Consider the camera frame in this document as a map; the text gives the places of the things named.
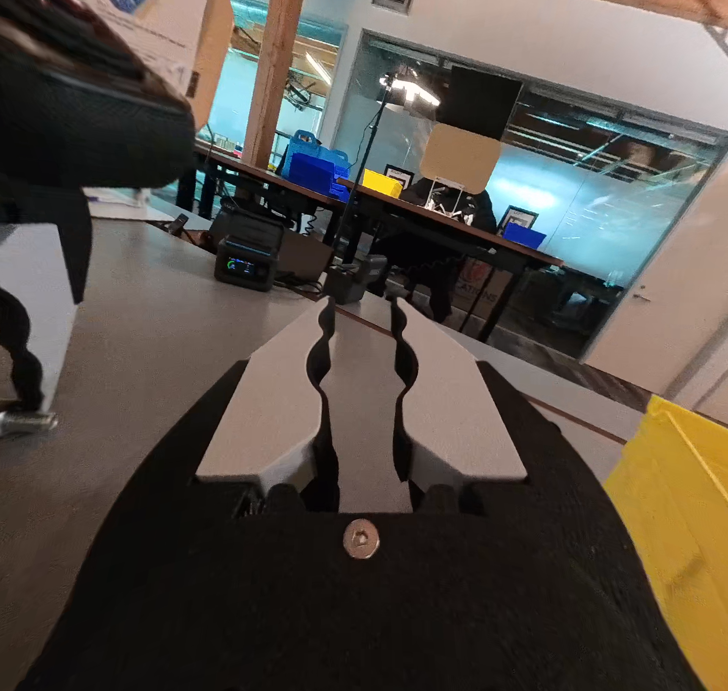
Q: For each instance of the black smartphone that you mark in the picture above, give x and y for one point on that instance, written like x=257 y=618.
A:
x=179 y=224

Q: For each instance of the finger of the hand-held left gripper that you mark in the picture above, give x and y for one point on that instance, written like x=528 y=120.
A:
x=40 y=270

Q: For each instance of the printed cardboard box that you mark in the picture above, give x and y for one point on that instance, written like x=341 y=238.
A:
x=483 y=293

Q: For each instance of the cardboard box with white label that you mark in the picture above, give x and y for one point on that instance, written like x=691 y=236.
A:
x=213 y=48

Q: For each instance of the black light stand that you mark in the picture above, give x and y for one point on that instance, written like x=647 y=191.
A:
x=366 y=159

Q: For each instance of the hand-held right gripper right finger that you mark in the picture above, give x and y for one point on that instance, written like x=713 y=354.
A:
x=455 y=418

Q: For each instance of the framed printed marker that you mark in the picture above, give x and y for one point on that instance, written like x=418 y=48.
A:
x=398 y=174
x=518 y=214

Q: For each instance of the steel bolt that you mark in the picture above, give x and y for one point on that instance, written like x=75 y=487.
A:
x=28 y=422

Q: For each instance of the dark wooden table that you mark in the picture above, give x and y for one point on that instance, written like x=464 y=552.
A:
x=455 y=230
x=256 y=170

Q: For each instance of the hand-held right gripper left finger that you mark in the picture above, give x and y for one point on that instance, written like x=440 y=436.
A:
x=267 y=418

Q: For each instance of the black power station with display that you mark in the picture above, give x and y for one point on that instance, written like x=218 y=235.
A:
x=267 y=230

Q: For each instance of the wooden post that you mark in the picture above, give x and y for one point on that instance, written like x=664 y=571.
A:
x=278 y=48

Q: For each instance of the light blue plastic crate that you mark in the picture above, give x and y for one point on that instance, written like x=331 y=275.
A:
x=298 y=145

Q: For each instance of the plain brown cardboard box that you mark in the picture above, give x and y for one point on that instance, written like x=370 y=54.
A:
x=304 y=258

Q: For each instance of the yellow plastic bin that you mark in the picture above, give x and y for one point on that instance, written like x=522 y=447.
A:
x=381 y=182
x=682 y=503

